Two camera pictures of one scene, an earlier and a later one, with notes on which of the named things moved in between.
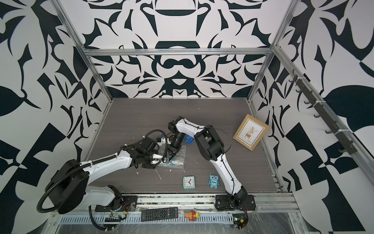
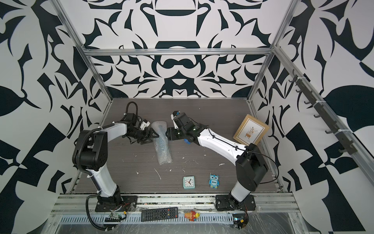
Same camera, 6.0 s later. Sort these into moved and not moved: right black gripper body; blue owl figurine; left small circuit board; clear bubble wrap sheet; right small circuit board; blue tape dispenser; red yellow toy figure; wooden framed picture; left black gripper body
Moved: left black gripper body; right black gripper body; clear bubble wrap sheet
Not moved: blue tape dispenser; right small circuit board; wooden framed picture; blue owl figurine; left small circuit board; red yellow toy figure
